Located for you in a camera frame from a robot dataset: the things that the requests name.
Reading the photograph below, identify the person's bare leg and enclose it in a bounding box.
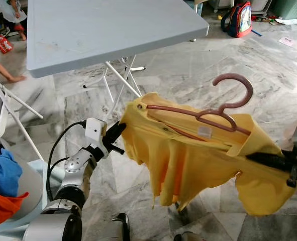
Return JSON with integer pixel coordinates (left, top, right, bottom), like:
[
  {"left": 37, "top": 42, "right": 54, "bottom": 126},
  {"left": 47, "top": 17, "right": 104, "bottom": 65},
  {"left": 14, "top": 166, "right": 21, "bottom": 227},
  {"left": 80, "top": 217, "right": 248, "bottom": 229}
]
[{"left": 0, "top": 49, "right": 27, "bottom": 83}]

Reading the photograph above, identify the red and blue backpack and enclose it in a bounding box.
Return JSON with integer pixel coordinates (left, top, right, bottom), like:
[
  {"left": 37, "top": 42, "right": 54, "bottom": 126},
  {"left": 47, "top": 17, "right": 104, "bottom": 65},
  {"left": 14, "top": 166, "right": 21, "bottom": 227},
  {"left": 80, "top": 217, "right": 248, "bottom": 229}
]
[{"left": 221, "top": 1, "right": 253, "bottom": 39}]

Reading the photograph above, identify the yellow shirt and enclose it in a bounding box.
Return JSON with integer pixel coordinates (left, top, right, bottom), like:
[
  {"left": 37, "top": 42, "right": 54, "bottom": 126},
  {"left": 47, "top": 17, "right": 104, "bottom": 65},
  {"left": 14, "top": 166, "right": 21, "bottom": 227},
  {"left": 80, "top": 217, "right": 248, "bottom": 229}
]
[{"left": 119, "top": 92, "right": 295, "bottom": 216}]

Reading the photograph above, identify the child in white shirt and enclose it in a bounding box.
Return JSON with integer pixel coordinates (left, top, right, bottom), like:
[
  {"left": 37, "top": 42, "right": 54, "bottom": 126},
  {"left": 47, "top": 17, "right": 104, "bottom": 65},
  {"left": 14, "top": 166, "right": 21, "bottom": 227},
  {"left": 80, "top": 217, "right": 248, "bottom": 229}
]
[{"left": 0, "top": 0, "right": 28, "bottom": 41}]

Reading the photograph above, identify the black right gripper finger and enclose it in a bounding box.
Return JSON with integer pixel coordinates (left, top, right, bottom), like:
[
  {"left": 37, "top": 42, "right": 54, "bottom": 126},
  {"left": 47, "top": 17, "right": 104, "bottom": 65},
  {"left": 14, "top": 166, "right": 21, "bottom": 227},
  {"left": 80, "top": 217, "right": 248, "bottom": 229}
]
[{"left": 246, "top": 153, "right": 289, "bottom": 170}]

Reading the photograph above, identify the robot left leg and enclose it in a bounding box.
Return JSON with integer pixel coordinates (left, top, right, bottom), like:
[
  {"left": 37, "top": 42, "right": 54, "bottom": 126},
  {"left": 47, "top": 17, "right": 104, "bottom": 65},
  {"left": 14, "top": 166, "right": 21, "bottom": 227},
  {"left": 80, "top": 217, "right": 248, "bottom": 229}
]
[{"left": 97, "top": 213, "right": 131, "bottom": 241}]

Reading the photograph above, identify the pink paper slip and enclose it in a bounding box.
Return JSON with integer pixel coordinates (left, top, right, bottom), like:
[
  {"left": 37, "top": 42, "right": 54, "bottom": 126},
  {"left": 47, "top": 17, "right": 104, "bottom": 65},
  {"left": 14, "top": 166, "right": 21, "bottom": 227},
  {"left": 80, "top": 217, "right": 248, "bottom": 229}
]
[{"left": 278, "top": 36, "right": 295, "bottom": 47}]

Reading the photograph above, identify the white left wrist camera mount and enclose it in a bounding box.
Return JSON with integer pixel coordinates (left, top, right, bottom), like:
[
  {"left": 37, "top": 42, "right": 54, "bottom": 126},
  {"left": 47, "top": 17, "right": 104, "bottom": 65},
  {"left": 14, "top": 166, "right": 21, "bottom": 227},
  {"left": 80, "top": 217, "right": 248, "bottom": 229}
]
[{"left": 84, "top": 118, "right": 109, "bottom": 147}]

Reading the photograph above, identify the green plastic bin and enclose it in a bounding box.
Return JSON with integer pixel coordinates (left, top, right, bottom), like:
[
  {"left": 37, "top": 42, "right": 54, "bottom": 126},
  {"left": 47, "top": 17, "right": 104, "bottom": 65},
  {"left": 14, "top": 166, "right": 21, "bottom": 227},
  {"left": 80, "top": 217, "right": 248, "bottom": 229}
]
[{"left": 273, "top": 0, "right": 297, "bottom": 20}]

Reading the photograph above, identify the grey folding table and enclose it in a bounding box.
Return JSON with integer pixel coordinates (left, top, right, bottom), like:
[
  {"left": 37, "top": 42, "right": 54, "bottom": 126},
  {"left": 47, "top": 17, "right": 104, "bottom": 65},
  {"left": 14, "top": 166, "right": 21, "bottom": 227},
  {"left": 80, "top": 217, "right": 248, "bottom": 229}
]
[{"left": 27, "top": 0, "right": 210, "bottom": 121}]

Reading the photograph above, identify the red snack box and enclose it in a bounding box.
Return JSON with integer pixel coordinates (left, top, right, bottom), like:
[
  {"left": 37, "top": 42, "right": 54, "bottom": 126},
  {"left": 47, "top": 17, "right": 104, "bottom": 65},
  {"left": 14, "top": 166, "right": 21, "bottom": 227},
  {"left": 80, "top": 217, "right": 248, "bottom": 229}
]
[{"left": 0, "top": 36, "right": 13, "bottom": 54}]

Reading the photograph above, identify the robot leg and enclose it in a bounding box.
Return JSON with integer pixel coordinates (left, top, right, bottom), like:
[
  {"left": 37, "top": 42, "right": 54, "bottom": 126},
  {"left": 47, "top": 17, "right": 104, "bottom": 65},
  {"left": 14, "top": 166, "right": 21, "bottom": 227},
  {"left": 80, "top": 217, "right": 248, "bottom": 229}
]
[
  {"left": 97, "top": 213, "right": 131, "bottom": 241},
  {"left": 172, "top": 230, "right": 205, "bottom": 241}
]

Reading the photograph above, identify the robot right leg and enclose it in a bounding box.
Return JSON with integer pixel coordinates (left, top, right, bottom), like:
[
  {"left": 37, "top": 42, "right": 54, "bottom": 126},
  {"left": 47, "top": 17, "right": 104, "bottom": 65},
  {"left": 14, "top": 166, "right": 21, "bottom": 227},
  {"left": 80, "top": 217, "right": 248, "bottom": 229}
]
[{"left": 172, "top": 230, "right": 205, "bottom": 241}]

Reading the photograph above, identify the white paper sheet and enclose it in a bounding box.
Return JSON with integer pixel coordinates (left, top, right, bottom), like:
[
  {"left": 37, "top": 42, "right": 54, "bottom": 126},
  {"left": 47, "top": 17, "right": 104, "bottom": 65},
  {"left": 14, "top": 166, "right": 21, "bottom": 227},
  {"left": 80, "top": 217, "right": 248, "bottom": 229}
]
[{"left": 276, "top": 18, "right": 297, "bottom": 26}]

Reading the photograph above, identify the reddish brown plastic hanger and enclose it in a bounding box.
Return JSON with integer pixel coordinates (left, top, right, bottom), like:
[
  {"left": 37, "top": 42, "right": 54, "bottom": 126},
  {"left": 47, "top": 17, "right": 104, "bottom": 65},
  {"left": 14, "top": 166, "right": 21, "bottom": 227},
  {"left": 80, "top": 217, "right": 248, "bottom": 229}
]
[{"left": 146, "top": 73, "right": 254, "bottom": 142}]

